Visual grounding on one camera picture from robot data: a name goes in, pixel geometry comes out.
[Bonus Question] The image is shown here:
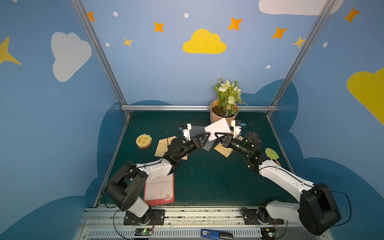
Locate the grey envelope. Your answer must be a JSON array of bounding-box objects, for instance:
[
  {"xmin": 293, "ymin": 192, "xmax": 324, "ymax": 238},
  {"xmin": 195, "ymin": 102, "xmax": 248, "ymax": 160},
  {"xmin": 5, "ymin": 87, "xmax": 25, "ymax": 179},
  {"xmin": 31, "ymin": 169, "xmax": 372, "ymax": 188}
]
[{"xmin": 190, "ymin": 126, "xmax": 215, "ymax": 152}]

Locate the blue floral letter paper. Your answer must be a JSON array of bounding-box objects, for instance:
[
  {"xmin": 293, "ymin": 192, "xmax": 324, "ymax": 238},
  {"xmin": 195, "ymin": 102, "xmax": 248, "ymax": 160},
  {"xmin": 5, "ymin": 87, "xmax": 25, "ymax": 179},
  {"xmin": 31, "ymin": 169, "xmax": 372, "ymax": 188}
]
[{"xmin": 205, "ymin": 118, "xmax": 231, "ymax": 141}]

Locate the small yellow envelope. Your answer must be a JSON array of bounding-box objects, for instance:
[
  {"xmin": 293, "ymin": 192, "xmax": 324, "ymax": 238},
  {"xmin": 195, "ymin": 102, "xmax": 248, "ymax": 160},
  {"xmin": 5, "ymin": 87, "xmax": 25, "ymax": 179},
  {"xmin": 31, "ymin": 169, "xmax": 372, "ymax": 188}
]
[{"xmin": 214, "ymin": 133, "xmax": 244, "ymax": 158}]

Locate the red letter paper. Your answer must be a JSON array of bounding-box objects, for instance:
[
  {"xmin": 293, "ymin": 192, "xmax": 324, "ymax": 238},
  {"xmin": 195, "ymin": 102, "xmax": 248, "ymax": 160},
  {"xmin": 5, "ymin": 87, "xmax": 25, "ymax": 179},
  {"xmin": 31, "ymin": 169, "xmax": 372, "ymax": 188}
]
[{"xmin": 144, "ymin": 174, "xmax": 175, "ymax": 206}]

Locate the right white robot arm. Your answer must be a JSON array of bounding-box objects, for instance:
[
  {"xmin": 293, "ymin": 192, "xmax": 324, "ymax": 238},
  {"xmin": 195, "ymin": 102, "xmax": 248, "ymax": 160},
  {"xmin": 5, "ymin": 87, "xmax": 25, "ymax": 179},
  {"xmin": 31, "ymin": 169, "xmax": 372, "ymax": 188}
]
[{"xmin": 215, "ymin": 132, "xmax": 342, "ymax": 236}]

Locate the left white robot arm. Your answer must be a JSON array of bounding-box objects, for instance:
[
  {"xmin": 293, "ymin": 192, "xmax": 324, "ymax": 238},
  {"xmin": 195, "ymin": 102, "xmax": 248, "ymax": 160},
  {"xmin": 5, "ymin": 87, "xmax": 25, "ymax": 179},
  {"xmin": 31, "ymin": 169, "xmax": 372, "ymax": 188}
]
[{"xmin": 104, "ymin": 133, "xmax": 211, "ymax": 224}]

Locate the large yellow envelope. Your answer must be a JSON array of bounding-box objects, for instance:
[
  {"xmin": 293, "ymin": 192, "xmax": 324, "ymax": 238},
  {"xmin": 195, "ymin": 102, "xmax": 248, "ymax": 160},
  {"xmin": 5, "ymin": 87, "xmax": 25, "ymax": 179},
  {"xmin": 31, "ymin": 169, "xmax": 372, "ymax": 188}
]
[{"xmin": 155, "ymin": 136, "xmax": 176, "ymax": 157}]

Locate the green toy shovel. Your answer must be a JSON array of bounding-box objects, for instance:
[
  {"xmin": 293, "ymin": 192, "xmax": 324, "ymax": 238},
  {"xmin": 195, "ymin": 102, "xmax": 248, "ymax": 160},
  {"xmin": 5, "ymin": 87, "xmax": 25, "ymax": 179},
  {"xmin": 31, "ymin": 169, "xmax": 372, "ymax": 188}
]
[{"xmin": 265, "ymin": 148, "xmax": 281, "ymax": 167}]

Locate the peach flower pot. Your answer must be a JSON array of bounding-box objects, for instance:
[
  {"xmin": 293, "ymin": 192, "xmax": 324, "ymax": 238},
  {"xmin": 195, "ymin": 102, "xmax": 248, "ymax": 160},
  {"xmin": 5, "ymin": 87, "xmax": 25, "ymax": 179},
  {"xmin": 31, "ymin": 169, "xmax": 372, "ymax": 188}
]
[{"xmin": 210, "ymin": 100, "xmax": 239, "ymax": 127}]

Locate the white flower plant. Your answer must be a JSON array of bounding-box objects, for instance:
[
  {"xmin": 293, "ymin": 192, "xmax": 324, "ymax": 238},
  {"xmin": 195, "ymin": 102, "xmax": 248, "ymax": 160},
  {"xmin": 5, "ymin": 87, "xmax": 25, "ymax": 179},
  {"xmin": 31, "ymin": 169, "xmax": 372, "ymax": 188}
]
[{"xmin": 214, "ymin": 77, "xmax": 247, "ymax": 110}]

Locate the left green circuit board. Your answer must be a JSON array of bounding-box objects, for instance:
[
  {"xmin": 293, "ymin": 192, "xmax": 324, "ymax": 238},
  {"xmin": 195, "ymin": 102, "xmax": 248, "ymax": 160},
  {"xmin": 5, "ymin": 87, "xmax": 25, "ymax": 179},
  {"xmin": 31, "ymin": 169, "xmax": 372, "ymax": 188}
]
[{"xmin": 135, "ymin": 229, "xmax": 153, "ymax": 237}]

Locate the green circuit board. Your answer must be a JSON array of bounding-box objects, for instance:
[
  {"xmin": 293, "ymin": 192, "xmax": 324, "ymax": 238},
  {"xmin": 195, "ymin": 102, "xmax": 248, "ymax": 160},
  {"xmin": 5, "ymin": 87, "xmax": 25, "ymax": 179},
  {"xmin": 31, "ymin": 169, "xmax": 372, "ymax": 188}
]
[
  {"xmin": 135, "ymin": 229, "xmax": 153, "ymax": 237},
  {"xmin": 260, "ymin": 228, "xmax": 279, "ymax": 240}
]

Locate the right green circuit board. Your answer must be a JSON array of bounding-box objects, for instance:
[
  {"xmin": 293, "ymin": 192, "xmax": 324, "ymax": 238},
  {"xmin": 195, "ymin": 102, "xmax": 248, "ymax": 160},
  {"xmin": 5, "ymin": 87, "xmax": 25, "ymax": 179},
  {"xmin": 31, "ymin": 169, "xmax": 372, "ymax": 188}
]
[{"xmin": 260, "ymin": 228, "xmax": 279, "ymax": 240}]

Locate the blue handheld device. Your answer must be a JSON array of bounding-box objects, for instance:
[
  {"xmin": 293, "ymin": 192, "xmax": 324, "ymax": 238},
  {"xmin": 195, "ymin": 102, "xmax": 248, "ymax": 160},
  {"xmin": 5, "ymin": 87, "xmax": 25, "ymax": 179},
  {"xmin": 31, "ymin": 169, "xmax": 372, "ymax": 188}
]
[{"xmin": 200, "ymin": 229, "xmax": 234, "ymax": 240}]

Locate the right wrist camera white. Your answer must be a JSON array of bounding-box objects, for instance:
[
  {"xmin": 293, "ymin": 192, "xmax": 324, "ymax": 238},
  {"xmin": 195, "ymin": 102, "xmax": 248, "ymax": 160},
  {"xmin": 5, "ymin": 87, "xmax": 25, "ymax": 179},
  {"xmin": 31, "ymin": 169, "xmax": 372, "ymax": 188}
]
[{"xmin": 231, "ymin": 120, "xmax": 246, "ymax": 139}]

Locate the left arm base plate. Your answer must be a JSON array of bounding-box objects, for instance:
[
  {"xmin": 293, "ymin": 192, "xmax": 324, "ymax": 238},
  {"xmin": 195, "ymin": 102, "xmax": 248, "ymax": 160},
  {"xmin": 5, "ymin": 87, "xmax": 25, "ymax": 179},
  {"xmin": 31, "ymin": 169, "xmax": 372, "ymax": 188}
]
[{"xmin": 124, "ymin": 209, "xmax": 166, "ymax": 226}]

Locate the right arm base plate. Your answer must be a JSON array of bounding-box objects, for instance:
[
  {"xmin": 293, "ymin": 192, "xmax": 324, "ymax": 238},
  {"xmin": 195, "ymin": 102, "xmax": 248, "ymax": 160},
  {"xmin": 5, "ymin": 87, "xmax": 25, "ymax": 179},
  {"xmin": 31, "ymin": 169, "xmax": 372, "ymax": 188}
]
[{"xmin": 240, "ymin": 208, "xmax": 284, "ymax": 225}]

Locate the aluminium front rail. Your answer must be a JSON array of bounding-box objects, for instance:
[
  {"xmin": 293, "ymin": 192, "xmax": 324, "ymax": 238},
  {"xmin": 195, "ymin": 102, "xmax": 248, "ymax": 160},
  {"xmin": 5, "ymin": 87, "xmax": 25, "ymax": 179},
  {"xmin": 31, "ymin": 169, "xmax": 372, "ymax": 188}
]
[{"xmin": 74, "ymin": 206, "xmax": 333, "ymax": 240}]

